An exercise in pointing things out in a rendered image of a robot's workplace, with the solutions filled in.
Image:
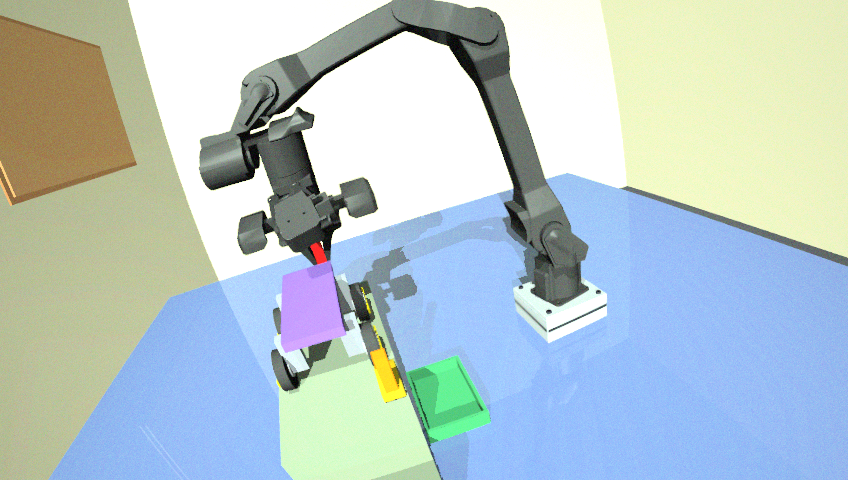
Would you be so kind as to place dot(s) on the green tray floor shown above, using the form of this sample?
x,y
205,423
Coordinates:
x,y
445,397

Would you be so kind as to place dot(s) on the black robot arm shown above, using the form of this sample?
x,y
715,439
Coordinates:
x,y
477,38

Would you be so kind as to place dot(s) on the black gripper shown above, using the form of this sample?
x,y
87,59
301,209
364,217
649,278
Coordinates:
x,y
356,195

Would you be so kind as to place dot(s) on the pale green ramp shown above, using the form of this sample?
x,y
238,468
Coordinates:
x,y
336,425

